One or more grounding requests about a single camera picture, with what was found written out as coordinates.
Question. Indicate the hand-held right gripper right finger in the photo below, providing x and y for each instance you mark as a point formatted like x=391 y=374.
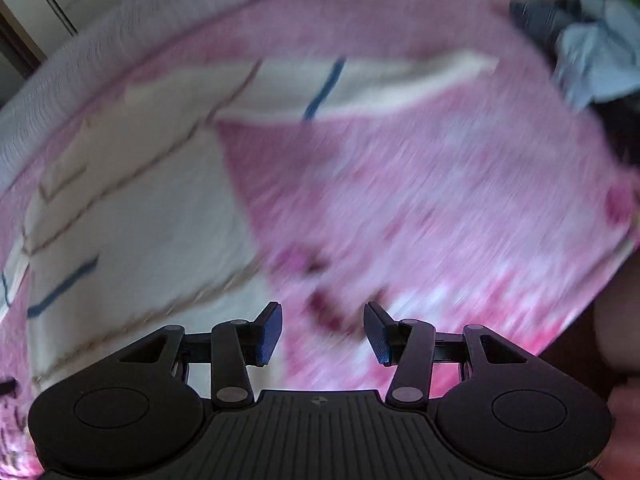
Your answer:
x=377 y=332

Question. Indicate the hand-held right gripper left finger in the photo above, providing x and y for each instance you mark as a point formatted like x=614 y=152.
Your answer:
x=270 y=332

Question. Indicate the cream striped sweater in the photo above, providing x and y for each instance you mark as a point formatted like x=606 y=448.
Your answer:
x=150 y=200

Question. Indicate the pink floral blanket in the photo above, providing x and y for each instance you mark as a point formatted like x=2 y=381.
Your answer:
x=425 y=185

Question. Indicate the black garment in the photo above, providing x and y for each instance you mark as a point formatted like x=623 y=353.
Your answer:
x=625 y=130

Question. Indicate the lilac striped duvet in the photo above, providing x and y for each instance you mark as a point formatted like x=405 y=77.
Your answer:
x=100 y=50

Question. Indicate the blue jeans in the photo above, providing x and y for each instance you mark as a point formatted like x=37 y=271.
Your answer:
x=540 y=20

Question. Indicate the light blue shirt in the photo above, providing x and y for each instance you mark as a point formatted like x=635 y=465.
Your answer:
x=600 y=55

